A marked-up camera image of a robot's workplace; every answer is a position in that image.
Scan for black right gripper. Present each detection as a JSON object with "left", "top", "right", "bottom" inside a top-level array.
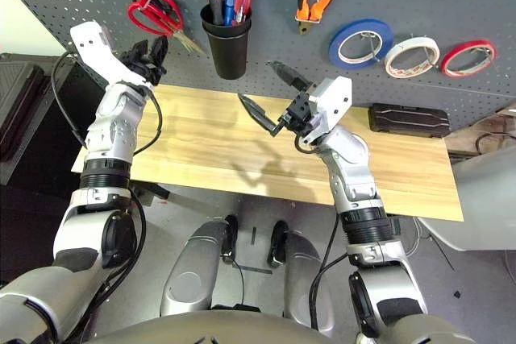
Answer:
[{"left": 237, "top": 60, "right": 319, "bottom": 138}]

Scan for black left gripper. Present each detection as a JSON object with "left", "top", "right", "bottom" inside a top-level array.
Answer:
[{"left": 120, "top": 35, "right": 169, "bottom": 87}]

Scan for red handled scissors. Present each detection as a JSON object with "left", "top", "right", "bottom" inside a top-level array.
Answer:
[{"left": 127, "top": 0, "right": 205, "bottom": 55}]

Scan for white tape roll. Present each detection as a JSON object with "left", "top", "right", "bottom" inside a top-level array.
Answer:
[{"left": 384, "top": 36, "right": 441, "bottom": 79}]

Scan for grey metal pegboard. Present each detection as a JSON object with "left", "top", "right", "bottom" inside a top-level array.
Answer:
[{"left": 0, "top": 0, "right": 516, "bottom": 130}]

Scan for silver pegboard hook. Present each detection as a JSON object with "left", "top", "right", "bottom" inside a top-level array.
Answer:
[
  {"left": 470, "top": 46, "right": 496, "bottom": 64},
  {"left": 410, "top": 34, "right": 439, "bottom": 68},
  {"left": 360, "top": 31, "right": 383, "bottom": 64}
]

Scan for black plastic cup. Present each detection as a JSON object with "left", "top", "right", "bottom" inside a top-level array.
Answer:
[{"left": 201, "top": 3, "right": 253, "bottom": 81}]

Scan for blue tape roll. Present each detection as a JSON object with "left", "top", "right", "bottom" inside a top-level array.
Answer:
[{"left": 328, "top": 18, "right": 395, "bottom": 70}]

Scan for black tool case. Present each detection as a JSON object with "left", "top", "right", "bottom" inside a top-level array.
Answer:
[{"left": 368, "top": 102, "right": 452, "bottom": 139}]

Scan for black right robot foot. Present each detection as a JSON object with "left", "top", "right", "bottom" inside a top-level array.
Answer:
[{"left": 268, "top": 220, "right": 288, "bottom": 267}]

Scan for black robot foot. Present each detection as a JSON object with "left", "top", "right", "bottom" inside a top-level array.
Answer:
[
  {"left": 221, "top": 214, "right": 239, "bottom": 263},
  {"left": 268, "top": 220, "right": 288, "bottom": 267}
]

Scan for black left robot foot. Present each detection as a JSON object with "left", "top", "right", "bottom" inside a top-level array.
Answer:
[{"left": 221, "top": 214, "right": 239, "bottom": 263}]

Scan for dark storage cabinet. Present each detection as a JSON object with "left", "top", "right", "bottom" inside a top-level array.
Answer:
[{"left": 0, "top": 52, "right": 48, "bottom": 186}]

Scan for red tape roll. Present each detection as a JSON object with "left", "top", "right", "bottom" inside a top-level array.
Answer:
[{"left": 439, "top": 39, "right": 497, "bottom": 78}]

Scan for long black floor tape strip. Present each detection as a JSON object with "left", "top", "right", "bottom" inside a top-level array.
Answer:
[{"left": 237, "top": 264, "right": 274, "bottom": 275}]

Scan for silver right robot leg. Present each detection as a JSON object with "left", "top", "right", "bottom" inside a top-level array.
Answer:
[{"left": 281, "top": 230, "right": 335, "bottom": 339}]

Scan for silver robot leg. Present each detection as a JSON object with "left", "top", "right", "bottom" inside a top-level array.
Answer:
[
  {"left": 159, "top": 218, "right": 229, "bottom": 319},
  {"left": 281, "top": 230, "right": 335, "bottom": 339}
]

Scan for silver left robot leg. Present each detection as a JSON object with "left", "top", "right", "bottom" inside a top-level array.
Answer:
[{"left": 159, "top": 218, "right": 229, "bottom": 319}]

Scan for light grey table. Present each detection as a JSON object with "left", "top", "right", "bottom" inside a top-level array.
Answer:
[{"left": 417, "top": 150, "right": 516, "bottom": 252}]

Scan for grey robot torso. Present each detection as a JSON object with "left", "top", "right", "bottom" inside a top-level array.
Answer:
[{"left": 86, "top": 309, "right": 331, "bottom": 344}]

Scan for black handled scissors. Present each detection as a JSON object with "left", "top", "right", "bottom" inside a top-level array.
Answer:
[{"left": 131, "top": 0, "right": 206, "bottom": 55}]

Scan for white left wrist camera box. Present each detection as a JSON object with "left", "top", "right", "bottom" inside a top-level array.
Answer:
[{"left": 69, "top": 20, "right": 140, "bottom": 87}]

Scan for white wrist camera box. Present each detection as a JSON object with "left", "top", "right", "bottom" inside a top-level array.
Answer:
[
  {"left": 69, "top": 20, "right": 140, "bottom": 87},
  {"left": 308, "top": 76, "right": 352, "bottom": 135}
]

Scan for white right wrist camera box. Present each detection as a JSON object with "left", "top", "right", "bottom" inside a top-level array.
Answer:
[{"left": 308, "top": 76, "right": 352, "bottom": 135}]

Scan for blue handled screwdriver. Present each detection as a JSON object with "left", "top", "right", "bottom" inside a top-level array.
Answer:
[{"left": 223, "top": 0, "right": 238, "bottom": 26}]

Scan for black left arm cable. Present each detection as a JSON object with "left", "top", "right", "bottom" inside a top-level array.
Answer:
[{"left": 51, "top": 52, "right": 164, "bottom": 344}]

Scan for thin black floor cable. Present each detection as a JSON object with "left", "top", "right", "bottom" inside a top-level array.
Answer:
[{"left": 225, "top": 257, "right": 261, "bottom": 313}]

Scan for black looped cable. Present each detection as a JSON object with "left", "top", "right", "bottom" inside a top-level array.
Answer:
[{"left": 474, "top": 132, "right": 516, "bottom": 155}]

